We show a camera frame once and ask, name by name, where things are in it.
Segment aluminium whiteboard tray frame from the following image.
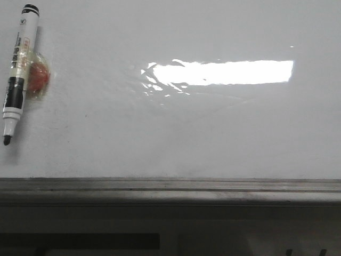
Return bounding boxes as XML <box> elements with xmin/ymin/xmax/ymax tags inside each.
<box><xmin>1</xmin><ymin>178</ymin><xmax>340</xmax><ymax>206</ymax></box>

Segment red magnet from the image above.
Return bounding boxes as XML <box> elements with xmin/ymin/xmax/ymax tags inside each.
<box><xmin>26</xmin><ymin>51</ymin><xmax>51</xmax><ymax>100</ymax></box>

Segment white whiteboard surface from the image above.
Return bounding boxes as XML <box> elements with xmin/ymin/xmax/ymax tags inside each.
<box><xmin>1</xmin><ymin>1</ymin><xmax>340</xmax><ymax>179</ymax></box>

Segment white black whiteboard marker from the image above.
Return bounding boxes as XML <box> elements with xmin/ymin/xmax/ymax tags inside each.
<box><xmin>3</xmin><ymin>4</ymin><xmax>40</xmax><ymax>146</ymax></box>

